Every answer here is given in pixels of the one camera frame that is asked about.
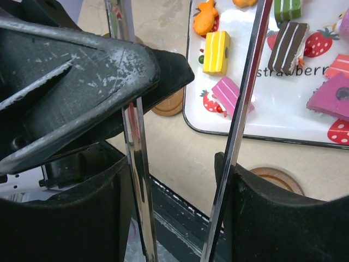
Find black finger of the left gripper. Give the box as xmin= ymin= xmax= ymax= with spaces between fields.
xmin=1 ymin=1 xmax=195 ymax=174

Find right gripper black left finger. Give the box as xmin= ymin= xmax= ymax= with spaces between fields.
xmin=1 ymin=158 xmax=133 ymax=261

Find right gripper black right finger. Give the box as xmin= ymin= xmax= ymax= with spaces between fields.
xmin=223 ymin=165 xmax=348 ymax=261

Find metal serving tongs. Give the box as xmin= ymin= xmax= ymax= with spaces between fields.
xmin=122 ymin=1 xmax=273 ymax=261

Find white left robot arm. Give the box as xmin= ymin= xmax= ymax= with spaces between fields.
xmin=1 ymin=1 xmax=194 ymax=196

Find brown coaster centre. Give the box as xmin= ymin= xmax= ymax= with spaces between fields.
xmin=250 ymin=167 xmax=305 ymax=196

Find brown coaster by mug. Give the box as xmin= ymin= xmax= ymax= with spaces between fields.
xmin=152 ymin=88 xmax=184 ymax=117

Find pink toy cake slice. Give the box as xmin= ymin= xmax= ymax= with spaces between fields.
xmin=212 ymin=76 xmax=240 ymax=117

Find purple toy cake wedge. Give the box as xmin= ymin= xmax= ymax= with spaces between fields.
xmin=306 ymin=73 xmax=348 ymax=121

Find orange fish cake left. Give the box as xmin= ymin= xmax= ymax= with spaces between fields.
xmin=193 ymin=0 xmax=219 ymax=35

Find orange fish cake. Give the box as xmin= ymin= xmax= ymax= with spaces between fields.
xmin=233 ymin=0 xmax=258 ymax=8
xmin=193 ymin=0 xmax=219 ymax=35

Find yellow toy cake slice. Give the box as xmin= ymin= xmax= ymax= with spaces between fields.
xmin=203 ymin=31 xmax=231 ymax=75

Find white strawberry tray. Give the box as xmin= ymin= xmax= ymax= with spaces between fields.
xmin=183 ymin=1 xmax=348 ymax=149

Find brown toy cake slice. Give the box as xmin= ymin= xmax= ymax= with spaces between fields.
xmin=268 ymin=21 xmax=310 ymax=74

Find coral toy cake slice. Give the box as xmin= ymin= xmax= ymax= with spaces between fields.
xmin=324 ymin=54 xmax=349 ymax=79

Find orange fish cake upper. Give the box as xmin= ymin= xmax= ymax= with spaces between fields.
xmin=233 ymin=0 xmax=258 ymax=8

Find purple fuzzy sweet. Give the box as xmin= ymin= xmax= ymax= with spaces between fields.
xmin=333 ymin=9 xmax=349 ymax=42

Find green toy cake slice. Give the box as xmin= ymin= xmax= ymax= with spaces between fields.
xmin=274 ymin=0 xmax=303 ymax=23

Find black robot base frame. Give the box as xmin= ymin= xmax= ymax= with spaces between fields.
xmin=128 ymin=174 xmax=232 ymax=262

